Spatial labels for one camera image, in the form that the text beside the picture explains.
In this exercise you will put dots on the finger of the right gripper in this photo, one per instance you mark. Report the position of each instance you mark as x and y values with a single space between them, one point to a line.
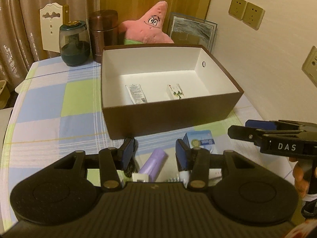
248 134
261 124

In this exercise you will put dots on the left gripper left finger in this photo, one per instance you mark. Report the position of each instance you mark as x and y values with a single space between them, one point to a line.
113 159

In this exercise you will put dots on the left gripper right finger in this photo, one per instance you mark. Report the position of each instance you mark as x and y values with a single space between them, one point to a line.
195 160

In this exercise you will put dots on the brown cap spray bottle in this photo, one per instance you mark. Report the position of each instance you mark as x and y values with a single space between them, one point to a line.
184 177

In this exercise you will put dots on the blue white medicine box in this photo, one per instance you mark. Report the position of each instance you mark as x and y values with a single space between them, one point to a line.
201 139

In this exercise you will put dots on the purple lotion tube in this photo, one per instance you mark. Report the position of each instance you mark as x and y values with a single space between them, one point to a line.
152 167

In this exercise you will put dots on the long white green box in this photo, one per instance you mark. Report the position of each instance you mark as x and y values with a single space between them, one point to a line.
175 92

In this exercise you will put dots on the blue cream tube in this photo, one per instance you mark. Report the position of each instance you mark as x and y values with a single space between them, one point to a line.
136 94

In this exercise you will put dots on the person's right hand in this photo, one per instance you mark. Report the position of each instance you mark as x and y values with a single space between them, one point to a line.
300 183

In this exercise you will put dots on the checkered tablecloth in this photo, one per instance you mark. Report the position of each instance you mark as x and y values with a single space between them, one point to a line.
58 111

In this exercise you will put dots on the brown cardboard storage box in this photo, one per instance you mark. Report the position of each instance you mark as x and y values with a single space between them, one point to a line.
148 89

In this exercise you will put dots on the framed sand art picture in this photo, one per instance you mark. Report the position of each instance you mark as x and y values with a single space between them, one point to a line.
188 30

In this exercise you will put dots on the dark green glass jar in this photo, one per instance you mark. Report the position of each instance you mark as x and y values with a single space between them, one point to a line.
74 43

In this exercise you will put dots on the wicker basket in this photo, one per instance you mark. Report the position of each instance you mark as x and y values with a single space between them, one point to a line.
4 94

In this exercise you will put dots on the pink starfish plush toy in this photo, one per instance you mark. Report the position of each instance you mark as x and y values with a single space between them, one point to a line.
147 29

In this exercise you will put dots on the brown metal canister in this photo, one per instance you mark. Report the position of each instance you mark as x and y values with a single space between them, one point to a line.
103 31

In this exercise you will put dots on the patterned brown curtain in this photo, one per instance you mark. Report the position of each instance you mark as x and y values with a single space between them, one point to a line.
21 42

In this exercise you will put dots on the beige double wall socket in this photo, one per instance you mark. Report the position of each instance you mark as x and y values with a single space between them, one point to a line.
252 15

